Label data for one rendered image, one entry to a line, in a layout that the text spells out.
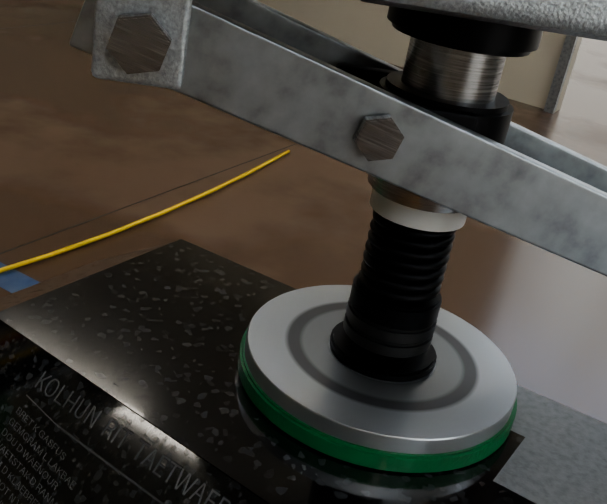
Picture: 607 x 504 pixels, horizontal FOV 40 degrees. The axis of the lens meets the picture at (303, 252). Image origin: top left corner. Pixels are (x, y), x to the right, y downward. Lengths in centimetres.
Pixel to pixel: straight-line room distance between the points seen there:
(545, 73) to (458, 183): 493
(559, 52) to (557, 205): 487
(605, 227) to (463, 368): 16
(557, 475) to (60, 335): 38
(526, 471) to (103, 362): 32
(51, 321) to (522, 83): 495
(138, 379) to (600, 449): 35
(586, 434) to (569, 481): 7
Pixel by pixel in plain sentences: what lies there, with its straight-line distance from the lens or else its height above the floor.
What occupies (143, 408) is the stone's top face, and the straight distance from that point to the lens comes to 61.
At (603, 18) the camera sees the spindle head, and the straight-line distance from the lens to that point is 49.
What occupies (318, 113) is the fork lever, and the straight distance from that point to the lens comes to 51.
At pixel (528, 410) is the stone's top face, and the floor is 82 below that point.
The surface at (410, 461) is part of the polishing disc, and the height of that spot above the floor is 83.
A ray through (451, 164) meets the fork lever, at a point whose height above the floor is 103.
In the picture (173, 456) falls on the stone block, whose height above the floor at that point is 82.
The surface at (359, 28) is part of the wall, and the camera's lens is 589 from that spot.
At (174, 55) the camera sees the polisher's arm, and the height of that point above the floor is 108.
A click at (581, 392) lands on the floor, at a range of 244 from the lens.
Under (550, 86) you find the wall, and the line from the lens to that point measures 546.
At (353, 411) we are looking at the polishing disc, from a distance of 59.
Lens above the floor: 119
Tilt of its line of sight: 25 degrees down
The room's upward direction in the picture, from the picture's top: 11 degrees clockwise
